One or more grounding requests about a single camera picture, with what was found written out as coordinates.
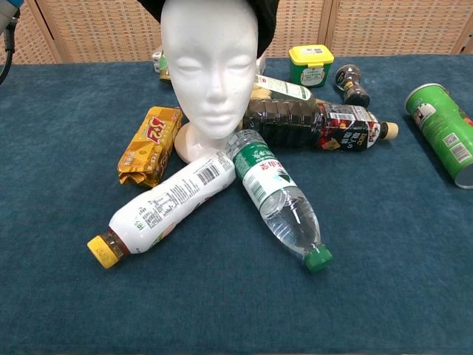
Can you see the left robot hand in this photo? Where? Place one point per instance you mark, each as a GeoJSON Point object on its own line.
{"type": "Point", "coordinates": [9, 15]}

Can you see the black cap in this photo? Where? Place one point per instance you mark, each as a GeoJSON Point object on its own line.
{"type": "Point", "coordinates": [268, 26]}

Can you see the yellow snack packet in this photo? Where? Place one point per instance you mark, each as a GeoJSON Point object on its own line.
{"type": "Point", "coordinates": [151, 148]}

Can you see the white foam mannequin head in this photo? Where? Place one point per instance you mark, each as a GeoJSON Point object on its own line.
{"type": "Point", "coordinates": [210, 70]}

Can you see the multicolour tissue pack box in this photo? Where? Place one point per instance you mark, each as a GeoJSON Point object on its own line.
{"type": "Point", "coordinates": [156, 61]}

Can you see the green nesting doll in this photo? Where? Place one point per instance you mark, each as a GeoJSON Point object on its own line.
{"type": "Point", "coordinates": [164, 72]}

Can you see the white bottle yellow cap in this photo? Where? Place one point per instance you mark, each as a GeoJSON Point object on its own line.
{"type": "Point", "coordinates": [166, 207]}

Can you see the white soft pouch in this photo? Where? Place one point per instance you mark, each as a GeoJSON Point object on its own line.
{"type": "Point", "coordinates": [261, 64]}

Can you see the olive tea bottle white label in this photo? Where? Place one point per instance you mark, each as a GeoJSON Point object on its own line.
{"type": "Point", "coordinates": [288, 90]}

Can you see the black coffee bottle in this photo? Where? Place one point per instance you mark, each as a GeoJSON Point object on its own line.
{"type": "Point", "coordinates": [295, 122]}

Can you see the green tub yellow lid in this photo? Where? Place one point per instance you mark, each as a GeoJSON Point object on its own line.
{"type": "Point", "coordinates": [311, 66]}

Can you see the clear water bottle green cap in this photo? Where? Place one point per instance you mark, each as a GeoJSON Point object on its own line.
{"type": "Point", "coordinates": [273, 192]}

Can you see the dark pepper grinder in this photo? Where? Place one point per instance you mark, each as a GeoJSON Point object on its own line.
{"type": "Point", "coordinates": [353, 88]}

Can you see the blue table cloth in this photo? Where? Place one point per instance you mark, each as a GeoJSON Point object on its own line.
{"type": "Point", "coordinates": [221, 307]}

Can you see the woven bamboo folding screen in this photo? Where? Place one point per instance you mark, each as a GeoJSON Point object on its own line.
{"type": "Point", "coordinates": [388, 26]}

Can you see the green chips can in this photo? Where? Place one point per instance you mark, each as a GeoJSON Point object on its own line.
{"type": "Point", "coordinates": [439, 125]}

